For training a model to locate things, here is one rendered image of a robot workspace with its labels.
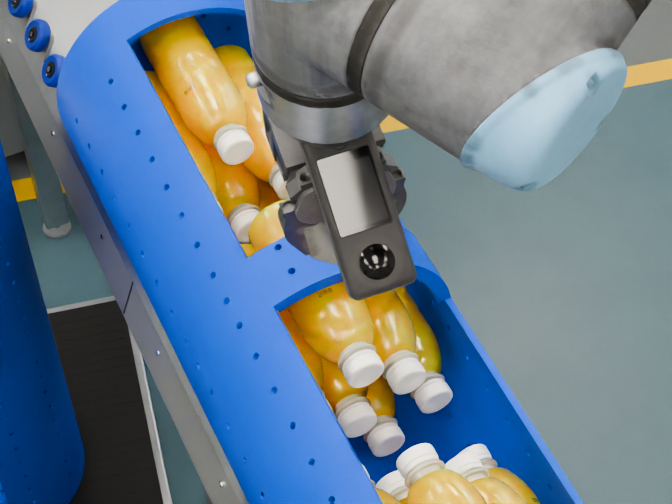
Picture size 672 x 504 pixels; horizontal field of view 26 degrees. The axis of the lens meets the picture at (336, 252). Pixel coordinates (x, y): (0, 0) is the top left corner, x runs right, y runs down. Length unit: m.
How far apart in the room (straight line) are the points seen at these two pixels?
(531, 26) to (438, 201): 2.33
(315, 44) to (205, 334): 0.70
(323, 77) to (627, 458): 1.99
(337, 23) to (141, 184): 0.81
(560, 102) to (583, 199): 2.38
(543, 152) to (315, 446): 0.64
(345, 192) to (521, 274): 2.05
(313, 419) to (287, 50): 0.58
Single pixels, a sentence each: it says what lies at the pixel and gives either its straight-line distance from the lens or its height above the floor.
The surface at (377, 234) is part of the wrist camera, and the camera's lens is 0.94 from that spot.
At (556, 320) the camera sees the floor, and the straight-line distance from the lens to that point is 2.92.
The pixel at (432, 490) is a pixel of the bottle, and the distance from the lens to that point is 1.33.
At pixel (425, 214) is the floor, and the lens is 3.05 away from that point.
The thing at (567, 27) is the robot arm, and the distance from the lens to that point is 0.76.
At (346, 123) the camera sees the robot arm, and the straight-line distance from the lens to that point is 0.88.
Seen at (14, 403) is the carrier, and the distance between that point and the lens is 2.21.
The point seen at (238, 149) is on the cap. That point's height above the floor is 1.17.
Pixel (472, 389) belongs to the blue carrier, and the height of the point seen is 1.05.
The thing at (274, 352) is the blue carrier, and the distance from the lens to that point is 1.39.
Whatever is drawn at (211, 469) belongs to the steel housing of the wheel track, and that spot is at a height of 0.87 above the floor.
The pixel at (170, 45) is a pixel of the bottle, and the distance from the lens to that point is 1.68.
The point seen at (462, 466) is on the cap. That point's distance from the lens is 1.42.
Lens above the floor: 2.36
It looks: 52 degrees down
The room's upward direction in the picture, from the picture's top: straight up
